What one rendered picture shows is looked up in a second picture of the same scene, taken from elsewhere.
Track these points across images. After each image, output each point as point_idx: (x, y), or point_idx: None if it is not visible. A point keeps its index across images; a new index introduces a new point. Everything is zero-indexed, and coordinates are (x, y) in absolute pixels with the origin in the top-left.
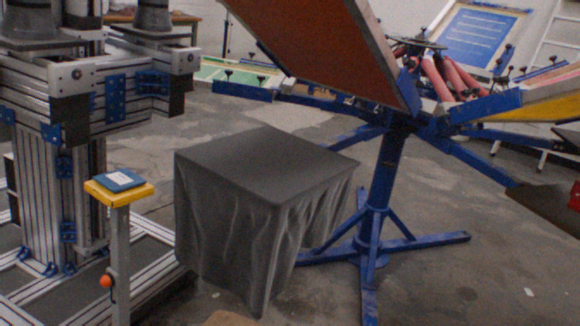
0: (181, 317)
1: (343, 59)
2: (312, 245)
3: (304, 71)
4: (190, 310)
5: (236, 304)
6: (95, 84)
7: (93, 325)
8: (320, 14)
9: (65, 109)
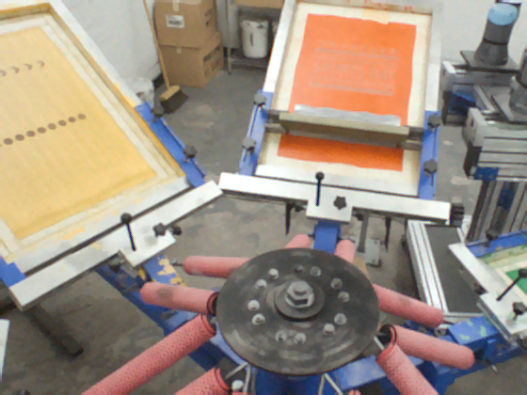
0: (398, 317)
1: (315, 88)
2: (294, 204)
3: (389, 159)
4: (400, 326)
5: (375, 354)
6: (445, 86)
7: (410, 235)
8: (320, 27)
9: (445, 94)
